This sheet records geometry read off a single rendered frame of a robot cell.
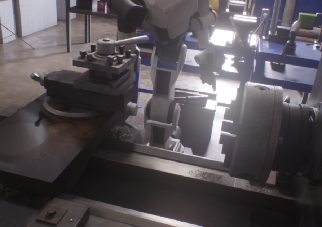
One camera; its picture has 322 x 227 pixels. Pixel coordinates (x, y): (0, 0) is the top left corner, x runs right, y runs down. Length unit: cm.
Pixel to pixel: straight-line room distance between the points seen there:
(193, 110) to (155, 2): 154
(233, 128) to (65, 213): 47
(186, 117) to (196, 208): 187
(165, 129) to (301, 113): 124
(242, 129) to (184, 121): 224
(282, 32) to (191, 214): 211
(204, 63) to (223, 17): 430
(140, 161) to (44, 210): 38
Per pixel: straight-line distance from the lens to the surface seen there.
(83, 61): 119
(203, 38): 203
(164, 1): 161
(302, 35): 407
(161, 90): 199
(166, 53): 188
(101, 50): 121
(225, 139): 94
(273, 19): 312
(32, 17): 609
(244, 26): 248
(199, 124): 303
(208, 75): 219
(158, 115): 198
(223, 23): 641
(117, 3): 162
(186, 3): 168
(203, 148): 292
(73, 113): 125
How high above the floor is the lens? 151
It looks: 25 degrees down
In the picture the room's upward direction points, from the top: 6 degrees clockwise
